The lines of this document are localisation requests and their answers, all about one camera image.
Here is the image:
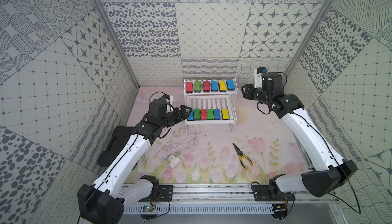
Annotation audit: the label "blue eraser top shelf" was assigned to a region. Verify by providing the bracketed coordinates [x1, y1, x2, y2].
[226, 80, 236, 91]
[210, 81, 218, 92]

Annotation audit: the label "blue eraser shelf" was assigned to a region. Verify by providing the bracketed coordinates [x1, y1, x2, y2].
[210, 81, 218, 92]
[213, 109, 221, 120]
[226, 80, 236, 91]
[187, 110, 195, 121]

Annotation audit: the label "red eraser top shelf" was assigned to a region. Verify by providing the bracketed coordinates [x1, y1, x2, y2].
[185, 82, 194, 93]
[203, 81, 211, 92]

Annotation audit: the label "red eraser shelf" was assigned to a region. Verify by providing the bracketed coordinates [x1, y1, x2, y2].
[185, 82, 194, 93]
[200, 109, 207, 120]
[203, 81, 211, 92]

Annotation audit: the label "yellow eraser top shelf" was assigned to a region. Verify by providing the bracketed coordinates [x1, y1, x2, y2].
[218, 81, 227, 92]

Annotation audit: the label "yellow eraser shelf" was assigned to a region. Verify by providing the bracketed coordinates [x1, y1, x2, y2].
[218, 81, 227, 92]
[221, 109, 230, 120]

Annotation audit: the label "green eraser top shelf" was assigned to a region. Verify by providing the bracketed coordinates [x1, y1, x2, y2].
[194, 81, 202, 93]

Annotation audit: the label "green eraser shelf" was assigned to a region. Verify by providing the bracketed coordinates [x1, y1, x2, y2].
[207, 109, 214, 120]
[194, 109, 201, 120]
[194, 81, 202, 93]

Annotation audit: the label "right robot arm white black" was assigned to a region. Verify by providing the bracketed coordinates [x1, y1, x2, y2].
[241, 67, 358, 197]

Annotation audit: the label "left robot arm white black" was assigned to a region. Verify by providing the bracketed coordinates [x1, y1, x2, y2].
[77, 95, 192, 224]

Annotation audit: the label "blue eraser lower shelf far-left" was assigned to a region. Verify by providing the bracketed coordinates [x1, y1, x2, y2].
[187, 110, 195, 121]

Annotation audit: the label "red eraser lower shelf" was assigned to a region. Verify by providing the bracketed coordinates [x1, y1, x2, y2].
[200, 109, 207, 120]

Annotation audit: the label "yellow eraser lower shelf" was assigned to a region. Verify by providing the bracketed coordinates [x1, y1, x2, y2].
[221, 109, 230, 120]

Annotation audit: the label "white wooden slatted shelf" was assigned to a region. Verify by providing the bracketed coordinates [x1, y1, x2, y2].
[183, 79, 238, 132]

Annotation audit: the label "black plastic case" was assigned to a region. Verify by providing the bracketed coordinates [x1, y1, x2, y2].
[98, 126, 133, 168]

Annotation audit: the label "white plastic pipe fitting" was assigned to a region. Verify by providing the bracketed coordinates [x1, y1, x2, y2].
[168, 155, 181, 168]

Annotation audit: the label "green circuit board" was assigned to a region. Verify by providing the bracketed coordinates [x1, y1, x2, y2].
[143, 205, 155, 213]

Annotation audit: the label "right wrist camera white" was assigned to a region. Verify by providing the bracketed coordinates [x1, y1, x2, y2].
[253, 67, 267, 88]

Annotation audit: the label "yellow handled pliers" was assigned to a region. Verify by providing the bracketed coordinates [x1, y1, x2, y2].
[233, 143, 253, 170]

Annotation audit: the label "white vented cable duct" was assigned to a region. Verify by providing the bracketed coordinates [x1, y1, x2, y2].
[124, 204, 274, 215]

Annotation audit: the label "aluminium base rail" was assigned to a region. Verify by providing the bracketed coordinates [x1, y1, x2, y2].
[88, 183, 341, 205]

